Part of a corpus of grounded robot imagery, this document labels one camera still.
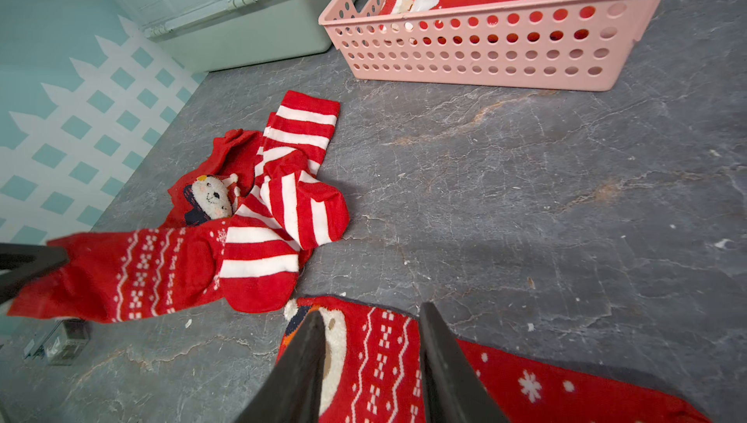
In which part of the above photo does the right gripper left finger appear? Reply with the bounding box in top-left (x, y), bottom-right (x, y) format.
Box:
top-left (1, 243), bottom-right (69, 304)

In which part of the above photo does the clear lidded storage box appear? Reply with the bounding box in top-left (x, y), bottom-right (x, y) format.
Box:
top-left (115, 0), bottom-right (332, 72)

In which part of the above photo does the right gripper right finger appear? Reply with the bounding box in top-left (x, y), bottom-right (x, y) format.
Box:
top-left (237, 302), bottom-right (509, 422)

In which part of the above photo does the pink plastic basket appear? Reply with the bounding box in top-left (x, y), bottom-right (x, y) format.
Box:
top-left (319, 0), bottom-right (661, 91)

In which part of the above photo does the red white striped sock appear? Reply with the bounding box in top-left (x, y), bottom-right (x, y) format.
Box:
top-left (219, 161), bottom-right (350, 314)

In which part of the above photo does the red sock white lettering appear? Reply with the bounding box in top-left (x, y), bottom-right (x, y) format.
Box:
top-left (8, 221), bottom-right (228, 324)

